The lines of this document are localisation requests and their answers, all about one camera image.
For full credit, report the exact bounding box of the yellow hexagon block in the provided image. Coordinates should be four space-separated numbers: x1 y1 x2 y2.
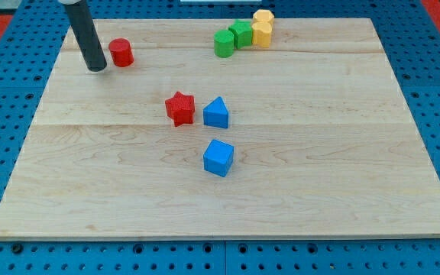
252 9 274 26

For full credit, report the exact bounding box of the red star block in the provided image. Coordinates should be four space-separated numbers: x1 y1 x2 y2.
165 91 196 127

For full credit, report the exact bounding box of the yellow heart block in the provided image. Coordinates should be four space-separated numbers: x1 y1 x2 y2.
251 21 273 48

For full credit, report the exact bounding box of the blue triangle block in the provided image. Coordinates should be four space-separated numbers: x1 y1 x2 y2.
202 96 229 128

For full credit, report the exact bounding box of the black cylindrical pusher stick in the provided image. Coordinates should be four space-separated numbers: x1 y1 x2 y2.
59 0 107 72

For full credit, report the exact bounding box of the red cylinder block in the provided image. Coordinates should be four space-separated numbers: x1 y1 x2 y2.
108 38 134 67

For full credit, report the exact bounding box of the blue cube block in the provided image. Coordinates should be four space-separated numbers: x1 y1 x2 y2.
203 139 235 177

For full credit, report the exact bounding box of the green star block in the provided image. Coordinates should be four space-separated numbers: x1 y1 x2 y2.
228 19 253 50

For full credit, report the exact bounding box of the green cylinder block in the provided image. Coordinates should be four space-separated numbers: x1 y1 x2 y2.
213 29 235 58

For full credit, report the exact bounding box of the wooden board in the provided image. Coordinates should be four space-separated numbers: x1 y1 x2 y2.
0 18 440 241

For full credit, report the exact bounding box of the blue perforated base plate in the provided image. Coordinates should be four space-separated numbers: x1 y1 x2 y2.
0 0 440 274

